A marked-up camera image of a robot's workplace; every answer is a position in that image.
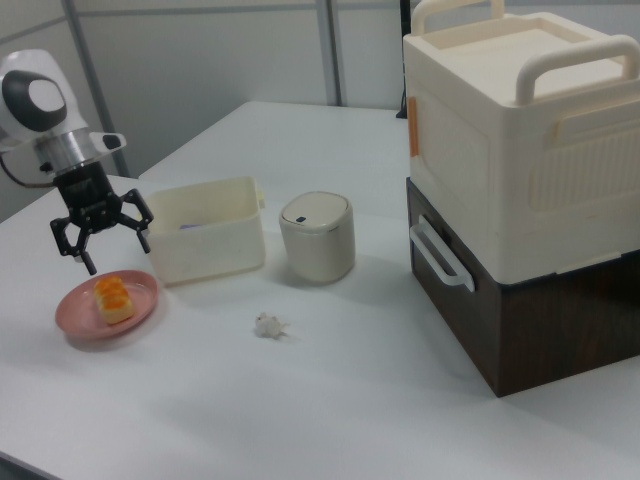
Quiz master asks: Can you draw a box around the cream plastic storage bin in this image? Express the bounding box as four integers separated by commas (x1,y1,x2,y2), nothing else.
144,175,266,287

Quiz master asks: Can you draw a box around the grey partition frame post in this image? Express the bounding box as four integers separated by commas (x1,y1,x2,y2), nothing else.
318,0,347,107

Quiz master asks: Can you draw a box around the pink round plate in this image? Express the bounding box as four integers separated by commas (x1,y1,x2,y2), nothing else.
54,269,161,342

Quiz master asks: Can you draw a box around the crumpled white paper ball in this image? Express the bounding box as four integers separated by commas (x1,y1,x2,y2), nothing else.
253,311,291,340

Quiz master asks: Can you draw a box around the cream lidded trash can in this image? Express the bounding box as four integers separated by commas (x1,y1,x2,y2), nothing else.
278,191,357,285

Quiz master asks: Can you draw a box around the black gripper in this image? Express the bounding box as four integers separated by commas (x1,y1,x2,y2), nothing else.
49,162,155,278

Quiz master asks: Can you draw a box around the orange strip on box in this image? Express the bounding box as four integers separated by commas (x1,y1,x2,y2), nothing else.
407,96,422,159

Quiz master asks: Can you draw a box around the cream box with handles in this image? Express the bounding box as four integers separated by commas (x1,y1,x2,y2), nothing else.
402,0,640,284

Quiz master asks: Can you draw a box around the black vertical pole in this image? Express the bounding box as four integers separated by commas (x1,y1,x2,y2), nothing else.
396,0,414,120

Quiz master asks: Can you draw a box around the white cabinet drawer handle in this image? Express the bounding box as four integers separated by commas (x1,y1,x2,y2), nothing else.
408,214,476,292

